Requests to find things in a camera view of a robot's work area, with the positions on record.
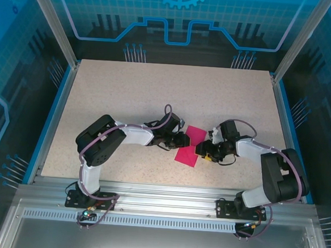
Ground grey slotted cable duct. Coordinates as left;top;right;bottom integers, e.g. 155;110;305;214
22;208;290;239

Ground thin black cable loop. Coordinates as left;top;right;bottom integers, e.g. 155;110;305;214
218;153;237;168
152;141;171;152

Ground aluminium side rail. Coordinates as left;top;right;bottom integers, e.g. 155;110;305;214
33;58;81;186
262;74;313;202

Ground shiny metal tray panel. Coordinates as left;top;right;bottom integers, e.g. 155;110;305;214
0;197;331;248

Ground aluminium frame post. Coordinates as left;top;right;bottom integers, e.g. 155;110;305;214
19;0;86;69
271;0;331;87

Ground pink square paper sheet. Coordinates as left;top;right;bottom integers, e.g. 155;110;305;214
173;124;207;169

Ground small connector with green light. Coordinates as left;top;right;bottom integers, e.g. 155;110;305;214
82;206;97;220
242;220;262;231

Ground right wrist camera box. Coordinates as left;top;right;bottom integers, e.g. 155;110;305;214
208;126;225;146

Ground aluminium cross rail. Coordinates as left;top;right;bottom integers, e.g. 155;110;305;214
16;173;319;226

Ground blue edge strip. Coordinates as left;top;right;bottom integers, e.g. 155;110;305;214
269;80;322;205
21;62;73;187

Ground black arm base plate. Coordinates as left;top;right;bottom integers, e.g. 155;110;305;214
65;189;119;211
215;198;269;222

